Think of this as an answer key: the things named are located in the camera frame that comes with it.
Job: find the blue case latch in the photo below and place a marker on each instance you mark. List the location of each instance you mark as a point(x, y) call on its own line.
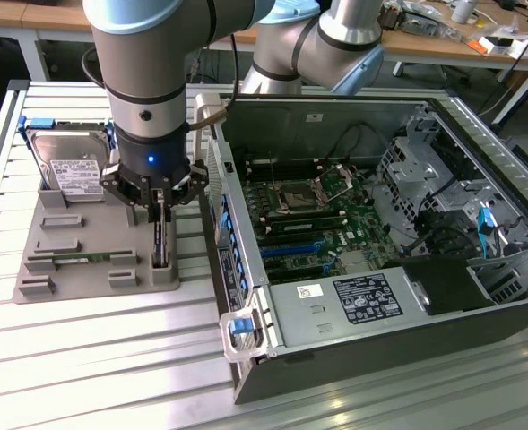
point(239, 325)

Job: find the black plastic shroud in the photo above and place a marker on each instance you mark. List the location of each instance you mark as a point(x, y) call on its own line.
point(443, 286)

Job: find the CPU socket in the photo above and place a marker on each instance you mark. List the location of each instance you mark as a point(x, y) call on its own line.
point(297, 199)

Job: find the white cup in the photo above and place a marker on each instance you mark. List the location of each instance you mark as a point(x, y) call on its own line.
point(464, 11)

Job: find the metal disk bay cage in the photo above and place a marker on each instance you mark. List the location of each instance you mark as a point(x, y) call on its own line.
point(416, 170)

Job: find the metal socket cover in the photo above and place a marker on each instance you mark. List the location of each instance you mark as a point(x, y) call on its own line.
point(337, 179)

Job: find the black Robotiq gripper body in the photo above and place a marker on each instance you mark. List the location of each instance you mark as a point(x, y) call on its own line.
point(151, 157)

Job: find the black RAM stick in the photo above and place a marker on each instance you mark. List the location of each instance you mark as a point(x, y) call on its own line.
point(306, 225)

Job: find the hard disk in blue carrier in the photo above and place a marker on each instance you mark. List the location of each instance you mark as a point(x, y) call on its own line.
point(71, 157)

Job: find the metal locking lever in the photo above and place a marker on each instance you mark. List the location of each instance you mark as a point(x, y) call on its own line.
point(274, 170)

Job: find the small orange box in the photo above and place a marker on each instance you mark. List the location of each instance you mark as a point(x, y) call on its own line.
point(476, 46)

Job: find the silver chipset heat sink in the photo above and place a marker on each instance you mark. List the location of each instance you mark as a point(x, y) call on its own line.
point(357, 262)

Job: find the green Dell motherboard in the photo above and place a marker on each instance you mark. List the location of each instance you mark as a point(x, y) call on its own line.
point(362, 224)

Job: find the grey power supply unit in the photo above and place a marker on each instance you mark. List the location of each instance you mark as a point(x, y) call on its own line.
point(335, 309)

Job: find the open black PC case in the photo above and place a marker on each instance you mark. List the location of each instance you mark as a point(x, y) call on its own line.
point(380, 358)

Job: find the green RAM stick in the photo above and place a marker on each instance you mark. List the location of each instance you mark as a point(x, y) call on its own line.
point(84, 258)

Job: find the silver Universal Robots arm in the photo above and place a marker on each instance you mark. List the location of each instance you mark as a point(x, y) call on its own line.
point(147, 58)

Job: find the grey plastic parts rack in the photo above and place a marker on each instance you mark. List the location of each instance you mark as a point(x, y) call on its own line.
point(93, 282)

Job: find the long blue expansion slot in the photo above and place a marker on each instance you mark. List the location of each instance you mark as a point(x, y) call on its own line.
point(290, 250)

